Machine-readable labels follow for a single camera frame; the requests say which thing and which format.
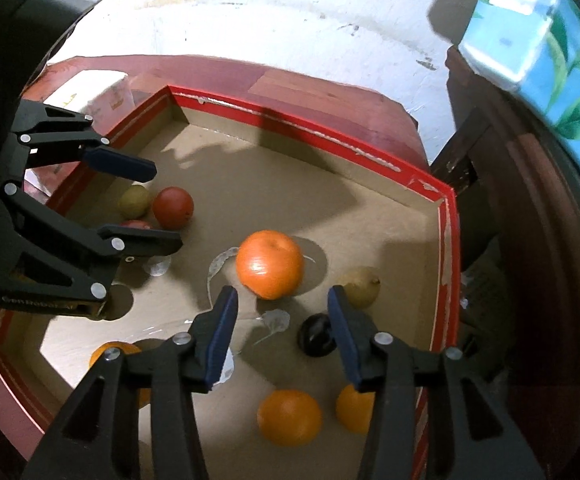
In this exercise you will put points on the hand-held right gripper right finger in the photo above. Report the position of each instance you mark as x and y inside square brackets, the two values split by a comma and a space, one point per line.
[345, 340]

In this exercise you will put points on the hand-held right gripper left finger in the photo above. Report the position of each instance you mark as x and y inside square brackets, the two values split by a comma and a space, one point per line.
[222, 335]

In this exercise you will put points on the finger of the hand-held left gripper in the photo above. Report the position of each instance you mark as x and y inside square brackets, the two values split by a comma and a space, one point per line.
[145, 244]
[120, 164]

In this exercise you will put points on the red tomato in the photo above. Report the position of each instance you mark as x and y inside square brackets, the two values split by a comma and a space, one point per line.
[135, 224]
[172, 207]

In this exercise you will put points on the dark plum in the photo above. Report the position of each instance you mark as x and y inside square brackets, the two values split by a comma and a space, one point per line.
[315, 335]

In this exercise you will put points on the smooth greenish-tan pear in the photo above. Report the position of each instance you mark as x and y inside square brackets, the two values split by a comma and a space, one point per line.
[134, 200]

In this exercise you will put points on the tan pear with stem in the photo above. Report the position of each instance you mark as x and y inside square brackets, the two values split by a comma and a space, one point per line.
[362, 285]

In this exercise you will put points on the large deep-orange orange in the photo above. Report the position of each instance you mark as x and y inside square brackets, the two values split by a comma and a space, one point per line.
[270, 265]

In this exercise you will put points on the red cardboard box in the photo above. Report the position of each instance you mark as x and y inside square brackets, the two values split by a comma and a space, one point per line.
[270, 185]

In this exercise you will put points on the dark wooden cabinet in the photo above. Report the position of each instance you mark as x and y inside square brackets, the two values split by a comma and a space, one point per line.
[520, 260]

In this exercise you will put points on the blue floral tissue package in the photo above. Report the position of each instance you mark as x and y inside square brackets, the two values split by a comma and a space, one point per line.
[535, 45]

